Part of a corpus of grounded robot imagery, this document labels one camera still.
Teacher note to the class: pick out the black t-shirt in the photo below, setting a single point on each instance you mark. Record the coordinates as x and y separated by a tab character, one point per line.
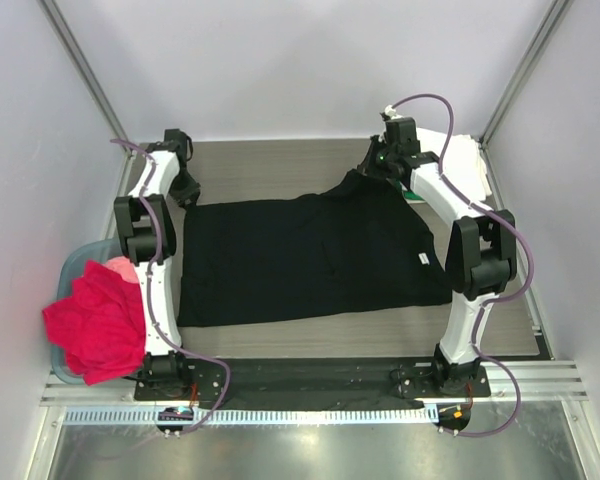
357	247

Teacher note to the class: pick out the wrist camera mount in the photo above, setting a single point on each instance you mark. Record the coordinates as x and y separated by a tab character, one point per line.
400	132
180	143

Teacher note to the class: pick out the slotted cable duct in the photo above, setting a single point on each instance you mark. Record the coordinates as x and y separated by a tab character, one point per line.
179	416

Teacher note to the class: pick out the right aluminium frame post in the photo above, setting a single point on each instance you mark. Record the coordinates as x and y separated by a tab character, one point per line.
548	27

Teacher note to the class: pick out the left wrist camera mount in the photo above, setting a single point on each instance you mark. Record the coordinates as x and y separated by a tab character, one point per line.
180	143

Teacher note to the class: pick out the aluminium rail bracket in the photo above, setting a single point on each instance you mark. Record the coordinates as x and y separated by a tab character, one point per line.
542	380

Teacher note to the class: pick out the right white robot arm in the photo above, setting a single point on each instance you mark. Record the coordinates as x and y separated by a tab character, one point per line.
481	258

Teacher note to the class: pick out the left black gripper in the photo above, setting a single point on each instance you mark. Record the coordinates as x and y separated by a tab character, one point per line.
192	192

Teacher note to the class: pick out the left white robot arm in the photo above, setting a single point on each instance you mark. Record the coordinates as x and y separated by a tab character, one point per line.
148	240

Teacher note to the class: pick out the folded green t-shirt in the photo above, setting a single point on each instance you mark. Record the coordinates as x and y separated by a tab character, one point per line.
411	197

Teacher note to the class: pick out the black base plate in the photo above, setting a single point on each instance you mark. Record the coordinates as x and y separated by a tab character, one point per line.
306	378

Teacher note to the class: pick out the left aluminium frame post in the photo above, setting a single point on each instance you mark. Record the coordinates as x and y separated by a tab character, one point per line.
82	66

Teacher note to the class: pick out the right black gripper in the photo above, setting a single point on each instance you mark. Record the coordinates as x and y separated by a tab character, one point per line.
367	166

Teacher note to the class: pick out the pink t-shirt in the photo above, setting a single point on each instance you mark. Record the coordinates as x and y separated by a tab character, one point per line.
124	268

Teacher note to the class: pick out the red t-shirt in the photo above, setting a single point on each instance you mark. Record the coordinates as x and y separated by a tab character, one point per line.
100	325

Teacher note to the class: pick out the aluminium frame post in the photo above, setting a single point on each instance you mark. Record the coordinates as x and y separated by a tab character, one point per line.
548	27
82	66

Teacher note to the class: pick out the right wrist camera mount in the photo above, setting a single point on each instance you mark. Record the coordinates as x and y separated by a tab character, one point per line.
400	132

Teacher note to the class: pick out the blue plastic basket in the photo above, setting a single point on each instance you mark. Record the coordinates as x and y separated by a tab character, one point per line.
100	252

